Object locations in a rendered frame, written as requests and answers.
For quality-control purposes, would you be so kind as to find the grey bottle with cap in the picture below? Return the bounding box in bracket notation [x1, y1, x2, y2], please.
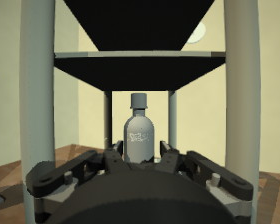
[124, 93, 154, 164]

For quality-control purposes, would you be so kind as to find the grey metal shelving unit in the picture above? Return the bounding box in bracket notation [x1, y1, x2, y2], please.
[19, 0, 261, 224]

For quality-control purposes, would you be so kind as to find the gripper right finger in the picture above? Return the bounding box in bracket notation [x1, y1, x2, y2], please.
[154, 141, 254, 224]

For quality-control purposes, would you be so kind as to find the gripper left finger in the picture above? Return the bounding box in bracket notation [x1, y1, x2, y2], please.
[32, 140, 130, 224]

